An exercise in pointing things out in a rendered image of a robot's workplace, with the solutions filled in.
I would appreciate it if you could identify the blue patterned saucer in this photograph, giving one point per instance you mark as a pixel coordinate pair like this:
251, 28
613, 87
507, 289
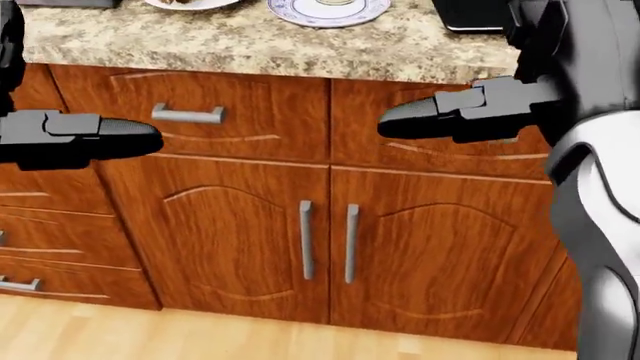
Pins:
305, 15

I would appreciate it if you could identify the narrow wooden drawer front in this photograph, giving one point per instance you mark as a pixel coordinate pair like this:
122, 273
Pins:
85, 281
60, 232

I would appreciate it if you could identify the arched wooden cabinet door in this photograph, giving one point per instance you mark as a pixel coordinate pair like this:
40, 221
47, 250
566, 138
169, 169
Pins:
225, 240
440, 255

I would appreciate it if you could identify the wide wooden drawer front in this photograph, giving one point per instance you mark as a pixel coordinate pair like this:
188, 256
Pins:
360, 153
250, 105

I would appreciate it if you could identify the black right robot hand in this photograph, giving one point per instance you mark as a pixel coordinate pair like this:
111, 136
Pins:
480, 112

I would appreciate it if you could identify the cup on saucer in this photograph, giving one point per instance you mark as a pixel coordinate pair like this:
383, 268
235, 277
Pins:
335, 2

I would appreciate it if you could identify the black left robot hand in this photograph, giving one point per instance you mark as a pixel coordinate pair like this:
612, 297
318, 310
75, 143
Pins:
60, 146

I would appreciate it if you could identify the white dessert plate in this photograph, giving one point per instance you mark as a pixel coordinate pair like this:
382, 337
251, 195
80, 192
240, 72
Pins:
200, 5

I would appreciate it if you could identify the dark flat object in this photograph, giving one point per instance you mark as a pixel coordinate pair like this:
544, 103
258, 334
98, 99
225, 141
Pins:
70, 3

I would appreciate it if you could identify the wooden kitchen cabinet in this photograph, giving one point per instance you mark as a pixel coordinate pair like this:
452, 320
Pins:
240, 243

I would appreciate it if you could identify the brown dessert item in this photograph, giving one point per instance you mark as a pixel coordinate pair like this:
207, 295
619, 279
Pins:
175, 1

